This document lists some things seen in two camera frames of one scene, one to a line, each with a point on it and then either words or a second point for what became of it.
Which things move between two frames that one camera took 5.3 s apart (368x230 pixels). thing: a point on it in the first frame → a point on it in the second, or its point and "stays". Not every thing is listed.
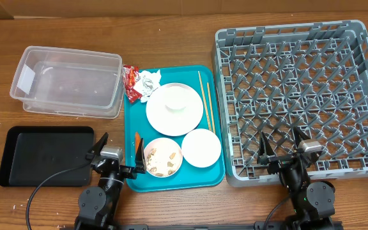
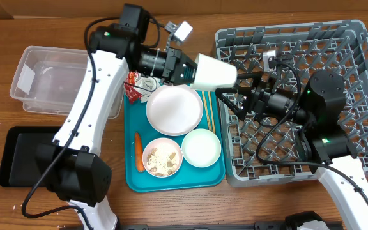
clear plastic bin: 69,82 stays
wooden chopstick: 205,106 stays
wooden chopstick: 211,107 stays
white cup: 176,103 → 212,74
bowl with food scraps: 163,157 stays
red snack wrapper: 130,73 stays
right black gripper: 266,156 → 259,97
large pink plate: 174,109 stays
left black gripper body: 126,172 → 172,57
